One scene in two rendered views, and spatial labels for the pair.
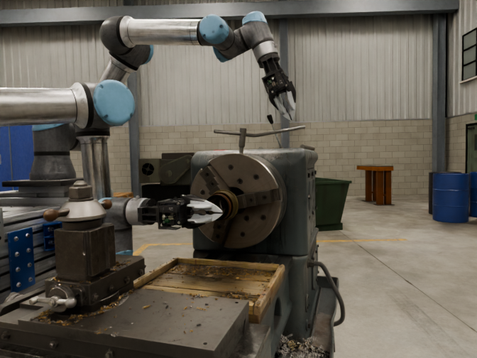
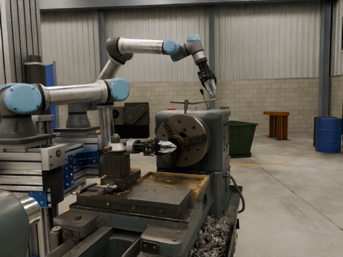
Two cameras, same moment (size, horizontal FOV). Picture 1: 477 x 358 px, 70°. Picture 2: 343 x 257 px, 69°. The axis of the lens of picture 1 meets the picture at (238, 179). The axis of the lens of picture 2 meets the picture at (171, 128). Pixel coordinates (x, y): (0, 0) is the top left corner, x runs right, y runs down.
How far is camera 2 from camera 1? 0.35 m
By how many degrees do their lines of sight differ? 2
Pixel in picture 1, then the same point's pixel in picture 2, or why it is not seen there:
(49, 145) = (77, 108)
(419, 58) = (310, 33)
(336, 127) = (249, 83)
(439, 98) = (324, 62)
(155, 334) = (153, 199)
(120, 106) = (123, 91)
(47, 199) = (76, 138)
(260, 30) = (196, 45)
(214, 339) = (178, 201)
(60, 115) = (94, 97)
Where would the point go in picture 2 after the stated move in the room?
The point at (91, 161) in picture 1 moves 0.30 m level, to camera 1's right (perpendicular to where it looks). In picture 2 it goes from (105, 119) to (160, 118)
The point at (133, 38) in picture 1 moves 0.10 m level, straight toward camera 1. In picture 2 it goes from (125, 49) to (127, 45)
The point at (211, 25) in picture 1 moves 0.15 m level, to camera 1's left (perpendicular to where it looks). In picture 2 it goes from (170, 46) to (141, 46)
